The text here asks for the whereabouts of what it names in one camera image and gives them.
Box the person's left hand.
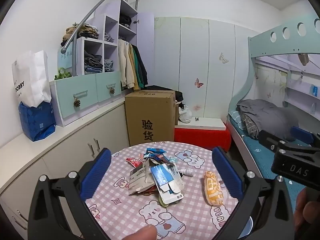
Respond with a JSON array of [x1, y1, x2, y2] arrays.
[[116, 225, 157, 240]]

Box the grey blanket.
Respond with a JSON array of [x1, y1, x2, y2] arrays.
[[236, 98, 300, 141]]

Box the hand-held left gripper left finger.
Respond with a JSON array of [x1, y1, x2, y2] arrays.
[[27, 148, 112, 240]]

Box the round table with pink tablecloth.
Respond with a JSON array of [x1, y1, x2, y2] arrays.
[[84, 141, 253, 240]]

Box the black hanging garment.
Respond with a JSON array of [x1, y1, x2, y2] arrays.
[[132, 44, 149, 86]]

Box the yellow snack packet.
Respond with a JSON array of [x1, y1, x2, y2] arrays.
[[203, 171, 225, 206]]

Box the white crumpled cloth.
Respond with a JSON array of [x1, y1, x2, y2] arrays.
[[178, 104, 193, 124]]

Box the white board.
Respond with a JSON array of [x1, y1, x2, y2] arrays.
[[177, 117, 227, 131]]

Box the folded dark jeans stack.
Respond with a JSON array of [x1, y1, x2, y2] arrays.
[[84, 50, 104, 75]]

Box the person's right hand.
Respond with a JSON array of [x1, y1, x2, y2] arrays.
[[294, 187, 320, 233]]

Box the brown hanging item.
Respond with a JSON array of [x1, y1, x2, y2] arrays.
[[297, 53, 310, 66]]

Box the wide mint drawer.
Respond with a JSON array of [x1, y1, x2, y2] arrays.
[[55, 76, 99, 118]]

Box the black folded clothes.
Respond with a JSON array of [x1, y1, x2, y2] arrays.
[[118, 15, 132, 28]]

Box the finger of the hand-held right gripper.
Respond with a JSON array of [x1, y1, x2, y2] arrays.
[[290, 126, 315, 146], [257, 129, 320, 158]]

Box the white paper bag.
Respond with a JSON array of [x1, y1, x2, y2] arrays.
[[11, 50, 52, 107]]

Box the lavender wall shelf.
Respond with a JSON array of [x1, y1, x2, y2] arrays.
[[284, 72, 320, 122]]

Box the pile of brown clothes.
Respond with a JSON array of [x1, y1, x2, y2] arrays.
[[62, 23, 100, 46]]

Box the blue plastic packet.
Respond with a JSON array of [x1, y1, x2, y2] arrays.
[[18, 101, 56, 142]]

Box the grey metal handrail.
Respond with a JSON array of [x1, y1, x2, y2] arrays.
[[60, 0, 141, 77]]

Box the green hanging garment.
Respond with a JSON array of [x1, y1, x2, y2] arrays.
[[130, 44, 143, 87]]

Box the beige hanging jacket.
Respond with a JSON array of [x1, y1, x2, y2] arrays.
[[118, 39, 136, 89]]

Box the white low cabinet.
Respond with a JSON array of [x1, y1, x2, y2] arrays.
[[0, 94, 131, 240]]

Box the pile of paper wrappers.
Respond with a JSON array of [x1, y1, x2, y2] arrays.
[[126, 147, 186, 206]]

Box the plaid pillow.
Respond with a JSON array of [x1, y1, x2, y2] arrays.
[[243, 113, 261, 140]]

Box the white wardrobe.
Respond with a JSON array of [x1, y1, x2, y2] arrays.
[[153, 17, 261, 121]]

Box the red storage bench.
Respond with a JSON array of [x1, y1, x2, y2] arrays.
[[174, 122, 232, 152]]

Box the black cloth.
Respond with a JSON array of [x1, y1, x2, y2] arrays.
[[173, 90, 185, 103]]

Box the cardboard box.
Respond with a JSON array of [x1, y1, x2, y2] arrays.
[[124, 90, 179, 147]]

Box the white cube shelf with clothes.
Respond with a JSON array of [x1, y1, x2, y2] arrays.
[[49, 0, 155, 127]]

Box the green plant ornament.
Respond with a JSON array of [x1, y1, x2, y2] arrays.
[[55, 67, 72, 81]]

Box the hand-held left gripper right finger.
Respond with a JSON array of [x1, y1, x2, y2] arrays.
[[212, 147, 295, 240]]

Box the narrow mint drawer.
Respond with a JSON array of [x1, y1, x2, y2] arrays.
[[96, 71, 122, 103]]

